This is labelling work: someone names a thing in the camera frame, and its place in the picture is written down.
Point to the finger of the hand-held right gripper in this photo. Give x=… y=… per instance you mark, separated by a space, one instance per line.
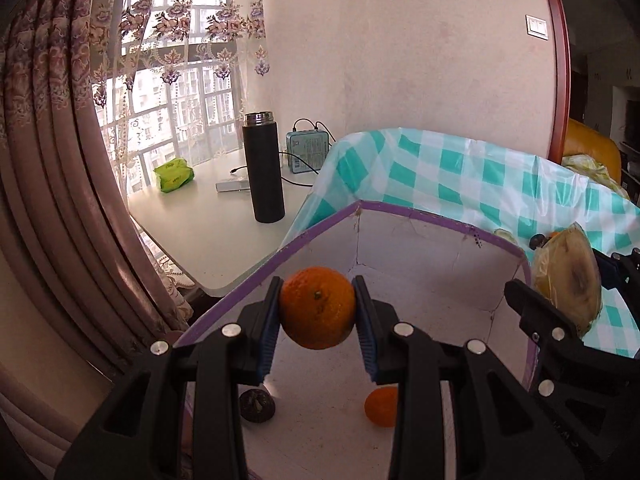
x=622 y=270
x=545 y=317

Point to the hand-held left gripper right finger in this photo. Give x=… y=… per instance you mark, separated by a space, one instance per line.
x=366 y=340

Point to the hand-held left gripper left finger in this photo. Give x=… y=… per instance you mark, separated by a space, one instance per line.
x=267 y=332

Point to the bread bun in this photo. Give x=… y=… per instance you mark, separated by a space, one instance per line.
x=570 y=275

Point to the large orange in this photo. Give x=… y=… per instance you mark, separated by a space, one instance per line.
x=317 y=307

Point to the small orange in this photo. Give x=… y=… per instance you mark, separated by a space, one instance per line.
x=381 y=406

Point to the dark round passion fruit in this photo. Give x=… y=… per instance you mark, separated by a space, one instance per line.
x=256 y=405

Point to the white cardboard box purple rim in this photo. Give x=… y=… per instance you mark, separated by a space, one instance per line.
x=440 y=280

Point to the small dark round fruit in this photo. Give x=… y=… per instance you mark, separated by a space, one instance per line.
x=537 y=241

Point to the pale green fruit slice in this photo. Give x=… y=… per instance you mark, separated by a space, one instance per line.
x=501 y=235

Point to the yellow plastic bag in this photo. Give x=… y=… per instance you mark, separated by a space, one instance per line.
x=592 y=170

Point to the white desk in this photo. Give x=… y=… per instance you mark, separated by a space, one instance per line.
x=210 y=235

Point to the yellow sofa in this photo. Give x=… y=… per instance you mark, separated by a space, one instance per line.
x=592 y=142

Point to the white power bank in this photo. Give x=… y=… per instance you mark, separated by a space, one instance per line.
x=232 y=185

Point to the black thermos flask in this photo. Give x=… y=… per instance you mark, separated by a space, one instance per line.
x=263 y=170

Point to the teal white checked tablecloth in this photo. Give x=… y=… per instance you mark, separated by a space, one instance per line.
x=450 y=175

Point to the green tissue packet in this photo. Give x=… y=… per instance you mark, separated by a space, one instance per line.
x=174 y=175

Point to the blue metal box device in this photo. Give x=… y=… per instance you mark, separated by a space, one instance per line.
x=306 y=152

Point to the brown patterned curtain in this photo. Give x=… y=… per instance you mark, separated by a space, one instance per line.
x=55 y=185

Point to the floral lace sheer curtain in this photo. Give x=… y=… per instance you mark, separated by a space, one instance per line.
x=165 y=25

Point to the red wooden door frame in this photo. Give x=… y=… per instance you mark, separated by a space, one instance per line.
x=559 y=60

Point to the window with white frame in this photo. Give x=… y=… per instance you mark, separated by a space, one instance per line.
x=200 y=105

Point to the white light switch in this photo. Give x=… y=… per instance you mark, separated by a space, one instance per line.
x=537 y=26

